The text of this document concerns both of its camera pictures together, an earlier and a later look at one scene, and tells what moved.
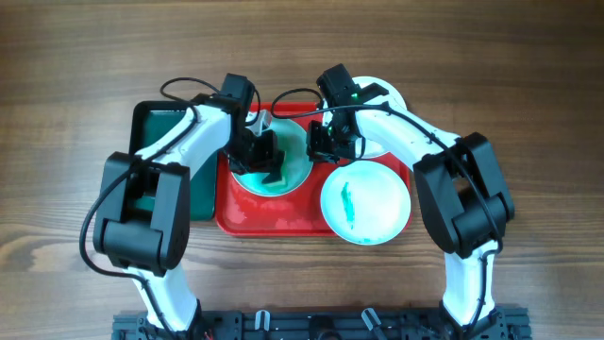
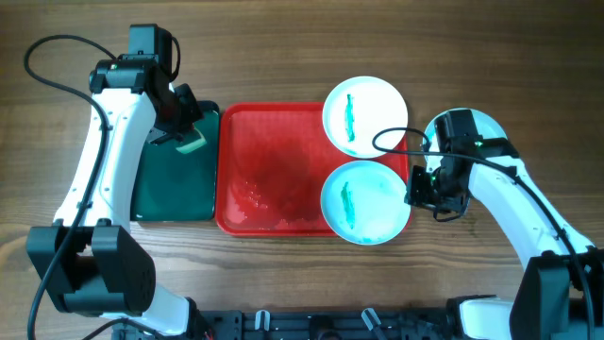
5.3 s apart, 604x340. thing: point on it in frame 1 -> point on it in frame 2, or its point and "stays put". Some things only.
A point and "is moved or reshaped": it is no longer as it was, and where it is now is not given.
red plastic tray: x=241 y=212 stays put
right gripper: x=319 y=153 -> x=417 y=195
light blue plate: x=365 y=202 stays put
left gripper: x=269 y=161 -> x=192 y=114
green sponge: x=281 y=183 is moved or reshaped
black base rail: x=501 y=325 stays put
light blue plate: x=293 y=141 -> x=486 y=127
